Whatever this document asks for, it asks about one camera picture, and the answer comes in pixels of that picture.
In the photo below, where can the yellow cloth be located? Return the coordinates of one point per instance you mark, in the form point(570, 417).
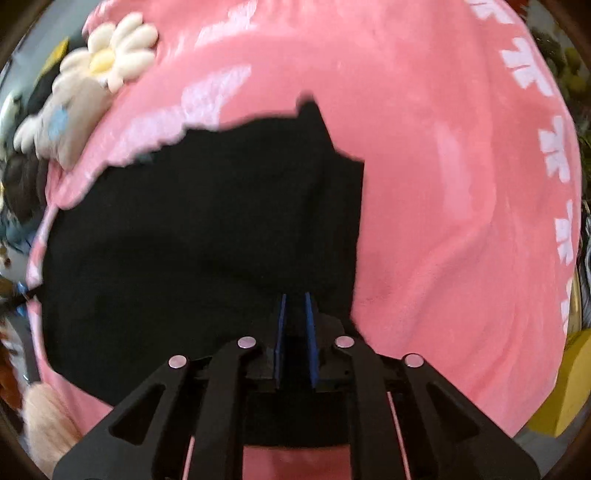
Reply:
point(59, 53)

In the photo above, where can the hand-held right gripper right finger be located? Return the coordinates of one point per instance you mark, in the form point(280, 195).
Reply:
point(310, 346)

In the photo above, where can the cream daisy plush toy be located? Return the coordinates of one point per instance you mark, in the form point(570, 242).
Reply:
point(104, 62)

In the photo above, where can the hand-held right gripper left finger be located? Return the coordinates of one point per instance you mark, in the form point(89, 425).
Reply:
point(280, 346)

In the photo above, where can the yellow block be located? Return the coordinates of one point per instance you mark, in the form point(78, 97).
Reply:
point(568, 383)

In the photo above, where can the beige fluffy brush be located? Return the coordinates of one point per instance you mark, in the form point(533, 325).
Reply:
point(46, 424)

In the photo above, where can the small black cloth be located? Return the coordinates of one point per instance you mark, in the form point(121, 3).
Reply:
point(184, 230)

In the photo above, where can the pink printed blanket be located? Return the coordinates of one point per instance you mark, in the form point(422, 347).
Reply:
point(438, 207)

